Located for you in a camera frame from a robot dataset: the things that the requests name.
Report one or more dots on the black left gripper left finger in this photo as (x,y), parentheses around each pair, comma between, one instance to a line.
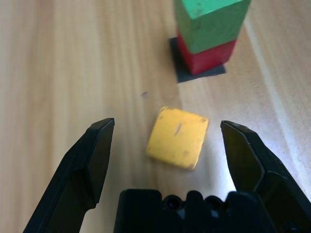
(73,174)

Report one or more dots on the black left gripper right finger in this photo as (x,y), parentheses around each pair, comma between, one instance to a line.
(267,165)

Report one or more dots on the green wooden cube block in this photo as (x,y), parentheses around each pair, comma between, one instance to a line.
(211,26)

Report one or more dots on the yellow wooden cube block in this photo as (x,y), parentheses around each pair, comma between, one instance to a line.
(177,140)

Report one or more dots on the red wooden cube block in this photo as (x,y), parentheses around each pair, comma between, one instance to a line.
(209,59)

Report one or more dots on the black square tape marker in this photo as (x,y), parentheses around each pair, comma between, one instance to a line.
(181,72)

